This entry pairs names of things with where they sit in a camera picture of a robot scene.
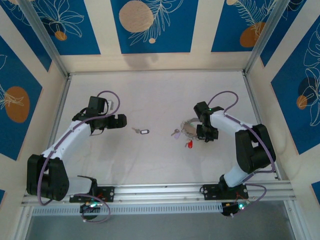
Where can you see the key with red tag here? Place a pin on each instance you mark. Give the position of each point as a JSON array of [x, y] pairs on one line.
[[190, 145]]

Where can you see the key with black tag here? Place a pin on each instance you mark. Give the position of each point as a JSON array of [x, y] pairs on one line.
[[144, 131]]

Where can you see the key with lilac tag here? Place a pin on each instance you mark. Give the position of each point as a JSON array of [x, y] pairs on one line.
[[177, 135]]

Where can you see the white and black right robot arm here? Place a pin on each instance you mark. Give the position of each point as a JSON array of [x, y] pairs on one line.
[[225, 122]]

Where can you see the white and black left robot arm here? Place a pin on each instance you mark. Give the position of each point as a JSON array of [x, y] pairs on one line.
[[70, 136]]

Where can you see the aluminium table edge rail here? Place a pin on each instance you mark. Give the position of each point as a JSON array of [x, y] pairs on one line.
[[61, 105], [252, 100], [157, 72]]

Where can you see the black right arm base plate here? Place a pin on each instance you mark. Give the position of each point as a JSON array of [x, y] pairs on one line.
[[210, 191]]

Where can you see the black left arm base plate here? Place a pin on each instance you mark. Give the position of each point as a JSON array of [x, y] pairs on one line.
[[107, 193]]

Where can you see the long aluminium base rail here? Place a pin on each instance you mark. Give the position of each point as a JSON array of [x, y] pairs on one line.
[[160, 193]]

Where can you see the aluminium frame post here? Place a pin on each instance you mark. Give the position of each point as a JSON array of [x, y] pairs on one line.
[[47, 42], [265, 35]]

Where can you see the aluminium frame leg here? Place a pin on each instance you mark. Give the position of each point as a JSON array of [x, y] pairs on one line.
[[23, 222], [293, 220]]

